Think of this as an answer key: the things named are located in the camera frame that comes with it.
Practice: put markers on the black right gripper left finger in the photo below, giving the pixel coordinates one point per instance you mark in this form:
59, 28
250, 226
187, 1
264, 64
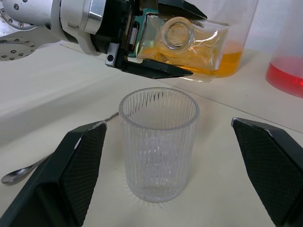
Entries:
59, 179

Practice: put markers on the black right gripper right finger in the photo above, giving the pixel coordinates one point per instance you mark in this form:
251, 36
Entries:
272, 170

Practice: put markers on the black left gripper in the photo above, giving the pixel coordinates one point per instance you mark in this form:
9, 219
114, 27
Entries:
123, 28

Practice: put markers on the square glass bottle amber liquid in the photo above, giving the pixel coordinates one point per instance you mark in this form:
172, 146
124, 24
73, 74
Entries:
203, 47

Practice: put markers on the long metal bar spoon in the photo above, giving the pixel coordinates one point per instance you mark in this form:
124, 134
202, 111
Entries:
14, 176

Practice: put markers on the plastic beaker with orange liquid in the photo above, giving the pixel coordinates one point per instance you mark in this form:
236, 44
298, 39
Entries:
233, 59

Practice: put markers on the plastic beaker with red liquid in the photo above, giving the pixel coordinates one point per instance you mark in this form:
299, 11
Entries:
284, 73

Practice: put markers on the ribbed clear drinking glass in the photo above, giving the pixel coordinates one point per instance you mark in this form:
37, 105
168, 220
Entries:
156, 153

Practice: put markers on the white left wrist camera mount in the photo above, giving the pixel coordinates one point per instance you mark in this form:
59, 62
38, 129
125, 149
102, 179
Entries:
73, 37

